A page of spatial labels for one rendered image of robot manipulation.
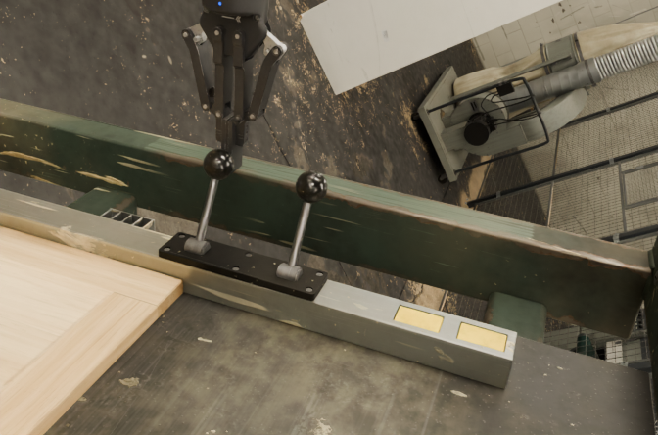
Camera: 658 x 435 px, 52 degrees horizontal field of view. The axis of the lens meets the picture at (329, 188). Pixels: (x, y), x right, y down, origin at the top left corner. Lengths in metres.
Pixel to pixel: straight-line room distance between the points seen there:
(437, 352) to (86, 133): 0.67
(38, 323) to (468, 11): 3.77
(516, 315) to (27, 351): 0.59
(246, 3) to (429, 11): 3.62
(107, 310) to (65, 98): 2.02
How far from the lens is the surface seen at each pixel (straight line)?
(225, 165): 0.81
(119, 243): 0.87
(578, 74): 6.12
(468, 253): 0.96
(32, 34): 2.80
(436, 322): 0.77
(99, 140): 1.14
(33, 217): 0.95
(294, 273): 0.78
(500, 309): 0.95
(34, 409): 0.70
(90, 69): 2.92
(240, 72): 0.80
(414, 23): 4.39
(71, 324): 0.79
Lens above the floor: 1.92
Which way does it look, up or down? 28 degrees down
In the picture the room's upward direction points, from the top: 71 degrees clockwise
